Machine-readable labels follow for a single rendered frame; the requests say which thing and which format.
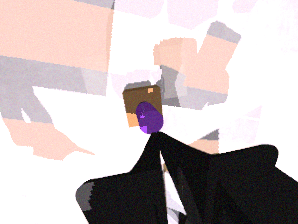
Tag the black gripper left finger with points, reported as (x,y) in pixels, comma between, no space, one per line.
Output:
(142,185)

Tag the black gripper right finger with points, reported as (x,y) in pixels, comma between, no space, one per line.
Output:
(195,172)

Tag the purple marker cap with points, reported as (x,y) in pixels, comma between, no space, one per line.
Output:
(149,119)

